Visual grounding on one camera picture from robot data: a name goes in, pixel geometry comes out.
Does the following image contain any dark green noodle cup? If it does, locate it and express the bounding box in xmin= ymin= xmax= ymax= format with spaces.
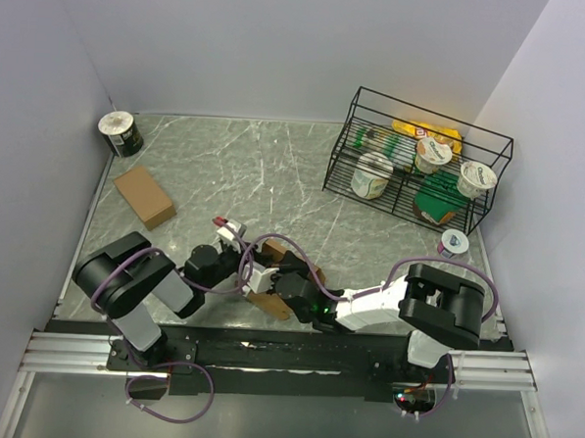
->
xmin=97 ymin=111 xmax=144 ymax=158

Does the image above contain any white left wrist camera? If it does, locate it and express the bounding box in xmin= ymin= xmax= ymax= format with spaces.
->
xmin=213 ymin=217 xmax=247 ymax=253

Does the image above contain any green white packet in rack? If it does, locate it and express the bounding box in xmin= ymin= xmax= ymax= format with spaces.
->
xmin=352 ymin=126 xmax=416 ymax=170

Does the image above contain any brown cardboard box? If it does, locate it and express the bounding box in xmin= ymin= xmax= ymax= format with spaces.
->
xmin=244 ymin=238 xmax=293 ymax=320
xmin=114 ymin=166 xmax=176 ymax=231

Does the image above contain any black wire rack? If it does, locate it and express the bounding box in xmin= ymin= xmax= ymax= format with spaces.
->
xmin=322 ymin=86 xmax=514 ymax=235

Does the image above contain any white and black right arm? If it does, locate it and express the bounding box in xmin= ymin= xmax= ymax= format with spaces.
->
xmin=270 ymin=255 xmax=499 ymax=381

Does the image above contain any yogurt cup upper middle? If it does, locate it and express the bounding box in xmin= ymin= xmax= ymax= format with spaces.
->
xmin=414 ymin=137 xmax=453 ymax=175

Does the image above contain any yellow snack bag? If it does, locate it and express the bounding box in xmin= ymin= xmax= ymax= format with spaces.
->
xmin=392 ymin=120 xmax=463 ymax=157

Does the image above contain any folded brown cardboard box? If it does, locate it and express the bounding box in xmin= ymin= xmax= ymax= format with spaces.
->
xmin=114 ymin=166 xmax=176 ymax=231

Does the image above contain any purple yogurt cup on table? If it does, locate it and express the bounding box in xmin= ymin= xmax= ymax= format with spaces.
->
xmin=437 ymin=228 xmax=469 ymax=259

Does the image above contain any yogurt cup upper right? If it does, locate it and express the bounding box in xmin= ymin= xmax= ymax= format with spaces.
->
xmin=456 ymin=161 xmax=498 ymax=199

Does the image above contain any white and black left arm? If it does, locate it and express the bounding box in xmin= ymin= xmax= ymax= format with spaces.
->
xmin=72 ymin=231 xmax=247 ymax=370

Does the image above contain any green snack packet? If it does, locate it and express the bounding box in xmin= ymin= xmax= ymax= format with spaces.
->
xmin=413 ymin=170 xmax=469 ymax=225

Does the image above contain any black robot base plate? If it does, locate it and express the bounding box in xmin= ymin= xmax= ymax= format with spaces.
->
xmin=45 ymin=319 xmax=512 ymax=403

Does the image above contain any white green cup lower shelf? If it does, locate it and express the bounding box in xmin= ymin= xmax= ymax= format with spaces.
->
xmin=351 ymin=152 xmax=393 ymax=200

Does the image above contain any aluminium frame rail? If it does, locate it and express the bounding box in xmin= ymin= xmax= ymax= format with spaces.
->
xmin=19 ymin=319 xmax=536 ymax=392

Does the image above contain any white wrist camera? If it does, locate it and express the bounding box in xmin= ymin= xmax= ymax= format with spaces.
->
xmin=213 ymin=217 xmax=247 ymax=253
xmin=248 ymin=268 xmax=278 ymax=294

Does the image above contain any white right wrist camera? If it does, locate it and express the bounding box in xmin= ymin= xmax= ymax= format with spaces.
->
xmin=248 ymin=268 xmax=278 ymax=294

